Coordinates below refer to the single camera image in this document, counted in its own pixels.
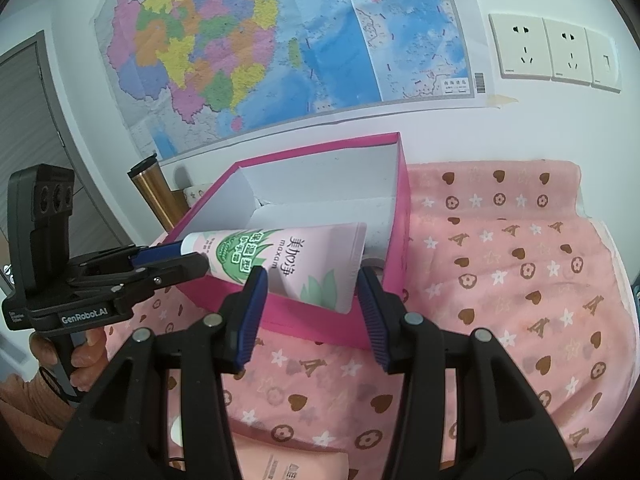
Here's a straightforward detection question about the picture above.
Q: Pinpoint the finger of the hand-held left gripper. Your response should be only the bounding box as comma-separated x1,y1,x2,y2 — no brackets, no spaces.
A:
82,251,210,311
67,241,186,282

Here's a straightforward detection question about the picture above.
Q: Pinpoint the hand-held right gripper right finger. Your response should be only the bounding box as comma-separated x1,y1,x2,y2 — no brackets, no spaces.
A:
356,266,576,480

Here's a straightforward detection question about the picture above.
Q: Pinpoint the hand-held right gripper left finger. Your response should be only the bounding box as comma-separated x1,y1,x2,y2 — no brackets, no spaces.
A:
47,266,271,480

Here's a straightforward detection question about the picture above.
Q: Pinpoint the pink aloe print tube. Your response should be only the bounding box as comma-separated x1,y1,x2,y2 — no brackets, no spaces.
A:
180,222,368,317

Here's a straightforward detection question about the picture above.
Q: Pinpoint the pink cardboard box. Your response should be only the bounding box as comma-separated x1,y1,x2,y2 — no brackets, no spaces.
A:
164,132,412,351

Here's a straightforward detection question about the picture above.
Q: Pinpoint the person's left forearm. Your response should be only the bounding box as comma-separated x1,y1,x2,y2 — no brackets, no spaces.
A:
0,372,76,441

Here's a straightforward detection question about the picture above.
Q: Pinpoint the person's left hand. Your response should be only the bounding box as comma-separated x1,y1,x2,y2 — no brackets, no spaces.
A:
27,327,108,393

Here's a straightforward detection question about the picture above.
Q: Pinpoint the copper thermos bottle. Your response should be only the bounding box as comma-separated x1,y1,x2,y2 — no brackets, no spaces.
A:
127,156,178,233

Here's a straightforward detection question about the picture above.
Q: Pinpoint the grey door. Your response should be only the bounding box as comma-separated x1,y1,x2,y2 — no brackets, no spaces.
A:
0,30,136,371

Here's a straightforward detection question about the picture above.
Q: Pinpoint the pink printed blanket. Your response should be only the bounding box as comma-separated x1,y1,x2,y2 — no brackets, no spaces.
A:
105,160,640,480

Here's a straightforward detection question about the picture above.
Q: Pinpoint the peach cosmetic tube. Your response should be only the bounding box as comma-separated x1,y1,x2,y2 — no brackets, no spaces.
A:
232,442,351,480

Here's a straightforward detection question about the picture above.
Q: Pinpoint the colourful wall map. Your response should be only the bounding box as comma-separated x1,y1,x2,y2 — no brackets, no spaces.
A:
92,0,488,158

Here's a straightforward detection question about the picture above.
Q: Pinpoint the white wall socket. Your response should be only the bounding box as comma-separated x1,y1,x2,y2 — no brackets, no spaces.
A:
542,17,593,83
488,12,553,80

